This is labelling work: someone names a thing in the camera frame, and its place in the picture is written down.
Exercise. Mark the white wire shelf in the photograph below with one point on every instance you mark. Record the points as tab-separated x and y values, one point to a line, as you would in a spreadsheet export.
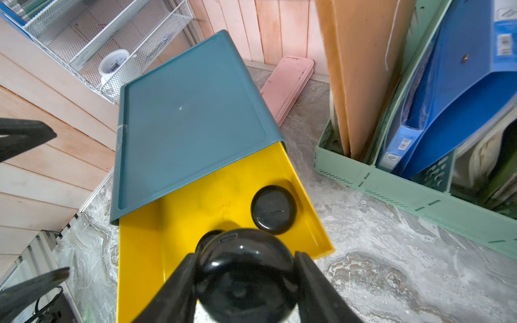
79	34

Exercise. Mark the brown envelope folder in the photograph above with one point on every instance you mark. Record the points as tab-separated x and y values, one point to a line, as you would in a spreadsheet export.
363	43

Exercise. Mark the pink tray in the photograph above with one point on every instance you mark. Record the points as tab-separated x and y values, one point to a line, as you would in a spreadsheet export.
283	87

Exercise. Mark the teal drawer cabinet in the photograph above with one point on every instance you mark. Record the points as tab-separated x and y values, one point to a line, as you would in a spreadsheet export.
192	116

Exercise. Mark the black earphone case top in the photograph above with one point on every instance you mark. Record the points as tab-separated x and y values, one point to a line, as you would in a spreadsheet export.
246	275

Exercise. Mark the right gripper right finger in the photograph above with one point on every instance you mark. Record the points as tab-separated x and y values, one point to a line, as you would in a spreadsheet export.
317	300

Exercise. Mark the black earphone case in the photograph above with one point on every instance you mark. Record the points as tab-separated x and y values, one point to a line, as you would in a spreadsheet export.
246	275
273	209

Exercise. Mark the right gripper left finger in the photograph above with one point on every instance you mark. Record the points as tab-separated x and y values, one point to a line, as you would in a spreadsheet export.
176	300

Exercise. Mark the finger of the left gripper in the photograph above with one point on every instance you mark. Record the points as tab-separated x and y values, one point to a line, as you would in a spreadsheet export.
17	298
19	136

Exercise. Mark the yellow drawer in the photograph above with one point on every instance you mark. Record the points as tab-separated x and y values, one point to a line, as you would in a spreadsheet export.
154	239

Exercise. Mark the green file organizer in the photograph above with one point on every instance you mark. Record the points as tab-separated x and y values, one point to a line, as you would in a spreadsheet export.
480	225

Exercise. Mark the blue binder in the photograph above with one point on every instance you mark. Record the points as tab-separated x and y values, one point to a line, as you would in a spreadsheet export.
469	78

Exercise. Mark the newspapers in organizer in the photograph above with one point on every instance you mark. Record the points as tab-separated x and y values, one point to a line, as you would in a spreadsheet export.
485	175

